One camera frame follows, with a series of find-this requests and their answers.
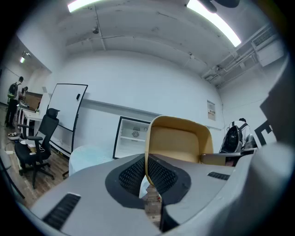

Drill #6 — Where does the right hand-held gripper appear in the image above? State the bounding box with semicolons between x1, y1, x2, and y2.
199;118;278;167

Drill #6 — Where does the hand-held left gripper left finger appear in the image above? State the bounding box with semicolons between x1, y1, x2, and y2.
29;153;161;236

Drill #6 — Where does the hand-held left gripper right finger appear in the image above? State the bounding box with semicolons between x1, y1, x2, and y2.
147;153;236;234

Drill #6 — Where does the beige plastic container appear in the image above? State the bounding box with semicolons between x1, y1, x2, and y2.
144;115;214;187

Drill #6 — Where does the white fridge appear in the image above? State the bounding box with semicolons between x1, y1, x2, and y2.
112;116;153;159

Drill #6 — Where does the light blue floral tablecloth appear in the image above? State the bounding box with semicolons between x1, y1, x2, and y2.
68;144;150;199

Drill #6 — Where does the black office chair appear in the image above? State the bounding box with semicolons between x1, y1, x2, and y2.
14;107;61;189

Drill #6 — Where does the black framed whiteboard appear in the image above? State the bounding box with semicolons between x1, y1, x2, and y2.
47;83;89;157

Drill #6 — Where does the bundle of ceiling pipes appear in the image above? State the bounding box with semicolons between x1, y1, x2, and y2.
202;52;259;89

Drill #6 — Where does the white desk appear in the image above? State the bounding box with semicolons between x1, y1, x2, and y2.
16;108;44;139

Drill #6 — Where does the brown board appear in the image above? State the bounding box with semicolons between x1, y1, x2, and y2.
24;91;43;112

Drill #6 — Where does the white ceiling air conditioner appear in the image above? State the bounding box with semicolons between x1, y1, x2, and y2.
250;24;285;67

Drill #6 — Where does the long ceiling light strip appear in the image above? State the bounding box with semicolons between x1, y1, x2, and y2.
186;0;242;48

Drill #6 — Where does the short ceiling light strip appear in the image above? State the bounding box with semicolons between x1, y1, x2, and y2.
67;0;103;13

